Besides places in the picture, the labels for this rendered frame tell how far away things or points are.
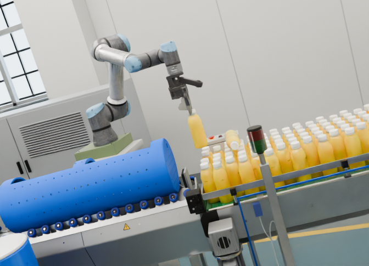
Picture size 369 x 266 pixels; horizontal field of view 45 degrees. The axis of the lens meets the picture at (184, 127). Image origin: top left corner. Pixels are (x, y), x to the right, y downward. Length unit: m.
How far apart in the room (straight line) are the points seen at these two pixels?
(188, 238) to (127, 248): 0.31
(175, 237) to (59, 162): 2.15
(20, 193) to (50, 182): 0.16
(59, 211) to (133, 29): 3.04
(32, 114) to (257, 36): 2.30
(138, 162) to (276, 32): 2.85
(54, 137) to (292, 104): 2.39
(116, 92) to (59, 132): 1.52
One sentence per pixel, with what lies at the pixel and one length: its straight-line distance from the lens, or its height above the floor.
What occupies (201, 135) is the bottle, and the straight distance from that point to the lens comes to 2.20.
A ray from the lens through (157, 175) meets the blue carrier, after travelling 2.13.
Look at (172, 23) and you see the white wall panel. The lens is 4.86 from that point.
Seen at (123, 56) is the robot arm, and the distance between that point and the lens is 2.23.
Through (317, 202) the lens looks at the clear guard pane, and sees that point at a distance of 2.06.
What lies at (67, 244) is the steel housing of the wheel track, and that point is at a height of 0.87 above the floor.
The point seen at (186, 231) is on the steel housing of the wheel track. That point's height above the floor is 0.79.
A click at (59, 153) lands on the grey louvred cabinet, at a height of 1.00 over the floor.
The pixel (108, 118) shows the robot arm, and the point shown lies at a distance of 2.69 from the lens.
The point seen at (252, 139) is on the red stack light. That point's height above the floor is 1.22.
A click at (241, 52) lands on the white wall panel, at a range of 4.74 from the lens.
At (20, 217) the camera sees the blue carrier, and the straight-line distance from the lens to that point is 2.40.
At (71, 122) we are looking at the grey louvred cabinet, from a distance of 4.02.
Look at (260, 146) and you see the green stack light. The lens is 1.82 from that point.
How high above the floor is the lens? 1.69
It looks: 11 degrees down
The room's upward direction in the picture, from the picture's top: 17 degrees counter-clockwise
